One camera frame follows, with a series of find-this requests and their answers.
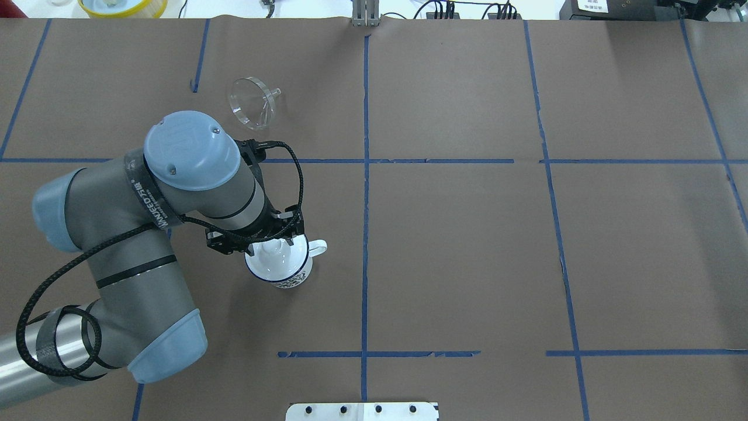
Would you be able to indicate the clear glass funnel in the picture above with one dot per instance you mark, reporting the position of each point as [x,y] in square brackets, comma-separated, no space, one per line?
[253,102]

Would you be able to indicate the silver grey UR robot arm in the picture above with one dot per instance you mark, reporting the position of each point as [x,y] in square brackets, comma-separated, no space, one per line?
[123,302]

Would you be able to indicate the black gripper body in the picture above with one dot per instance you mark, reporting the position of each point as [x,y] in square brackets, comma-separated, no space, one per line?
[274,225]

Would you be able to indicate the aluminium frame post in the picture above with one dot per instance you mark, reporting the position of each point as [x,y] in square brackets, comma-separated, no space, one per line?
[365,13]

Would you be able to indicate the yellow tape roll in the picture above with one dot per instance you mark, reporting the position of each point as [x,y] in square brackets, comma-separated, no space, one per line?
[123,9]

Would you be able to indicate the white enamel cup blue rim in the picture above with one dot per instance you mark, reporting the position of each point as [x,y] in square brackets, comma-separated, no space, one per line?
[284,263]

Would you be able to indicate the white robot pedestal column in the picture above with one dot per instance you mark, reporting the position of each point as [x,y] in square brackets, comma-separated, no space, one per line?
[364,411]

